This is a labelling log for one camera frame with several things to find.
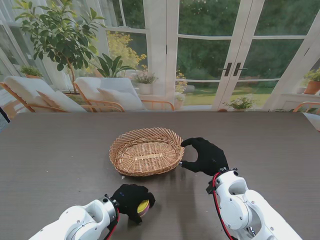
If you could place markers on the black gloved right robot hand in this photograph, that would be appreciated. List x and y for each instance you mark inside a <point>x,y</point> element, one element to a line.
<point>210,160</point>

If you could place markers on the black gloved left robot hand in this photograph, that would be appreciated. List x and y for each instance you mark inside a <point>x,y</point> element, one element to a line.
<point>130,200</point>

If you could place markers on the yellow culture dish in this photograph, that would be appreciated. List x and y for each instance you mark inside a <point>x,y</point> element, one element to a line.
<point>143,205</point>

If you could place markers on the oval wicker basket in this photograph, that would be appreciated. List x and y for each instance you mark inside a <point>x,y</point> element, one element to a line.
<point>147,155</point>

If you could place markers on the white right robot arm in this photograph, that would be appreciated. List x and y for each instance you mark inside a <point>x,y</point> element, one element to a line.
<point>247,207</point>

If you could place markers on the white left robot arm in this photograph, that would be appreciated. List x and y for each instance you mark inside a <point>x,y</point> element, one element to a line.
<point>80,222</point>

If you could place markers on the white flowering low plant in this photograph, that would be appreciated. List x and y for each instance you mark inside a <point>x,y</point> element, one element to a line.
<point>240,103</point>

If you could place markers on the yellow flowers in pale pot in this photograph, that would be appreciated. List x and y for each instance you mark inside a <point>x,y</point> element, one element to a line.
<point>178,102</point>

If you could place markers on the flowering plant in white pot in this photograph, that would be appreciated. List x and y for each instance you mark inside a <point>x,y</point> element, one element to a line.
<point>145,87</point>

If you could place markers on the white chair pillow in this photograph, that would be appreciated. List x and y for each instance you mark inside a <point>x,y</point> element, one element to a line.
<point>120,98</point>
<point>62,101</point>

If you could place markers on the white sheet at table corner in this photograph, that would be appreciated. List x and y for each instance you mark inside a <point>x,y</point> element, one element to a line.
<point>313,120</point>

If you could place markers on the white cushioned lounge chair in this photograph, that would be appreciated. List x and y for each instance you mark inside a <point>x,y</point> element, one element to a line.
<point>22,87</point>
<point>112,86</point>

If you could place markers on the large terracotta potted plant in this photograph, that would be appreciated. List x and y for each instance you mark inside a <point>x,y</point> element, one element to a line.
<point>312,87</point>

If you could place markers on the broad-leaf green plant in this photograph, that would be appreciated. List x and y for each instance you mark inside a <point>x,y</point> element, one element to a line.
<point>112,66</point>

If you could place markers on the dark panel at table edge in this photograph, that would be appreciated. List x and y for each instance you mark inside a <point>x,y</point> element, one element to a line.
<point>3,115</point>

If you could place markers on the small plant in terracotta pot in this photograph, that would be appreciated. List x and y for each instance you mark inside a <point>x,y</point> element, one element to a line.
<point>31,71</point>

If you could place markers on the tall leafy potted tree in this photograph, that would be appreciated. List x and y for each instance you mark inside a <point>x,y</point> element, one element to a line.
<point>57,37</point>

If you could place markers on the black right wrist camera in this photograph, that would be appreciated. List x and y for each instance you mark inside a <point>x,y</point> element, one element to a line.
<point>209,188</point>

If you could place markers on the orange chair frame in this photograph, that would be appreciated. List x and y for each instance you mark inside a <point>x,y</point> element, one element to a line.
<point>306,103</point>

